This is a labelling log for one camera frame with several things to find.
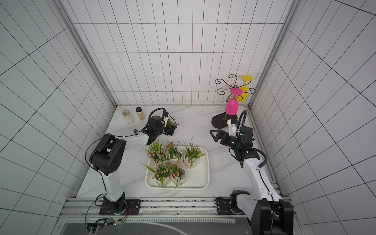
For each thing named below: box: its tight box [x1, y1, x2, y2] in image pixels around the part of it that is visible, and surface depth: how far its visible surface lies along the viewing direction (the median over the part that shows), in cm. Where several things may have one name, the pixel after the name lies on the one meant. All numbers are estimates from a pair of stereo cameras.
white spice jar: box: [121, 108, 135, 124], surface depth 106 cm
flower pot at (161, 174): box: [140, 161, 171, 188], surface depth 72 cm
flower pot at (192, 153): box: [182, 136, 206, 169], surface depth 81 cm
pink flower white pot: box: [146, 140, 168, 166], surface depth 80 cm
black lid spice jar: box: [135, 106, 146, 121], surface depth 108 cm
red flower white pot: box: [164, 140, 184, 165], surface depth 85 cm
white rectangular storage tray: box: [144, 145, 211, 190], surface depth 81 cm
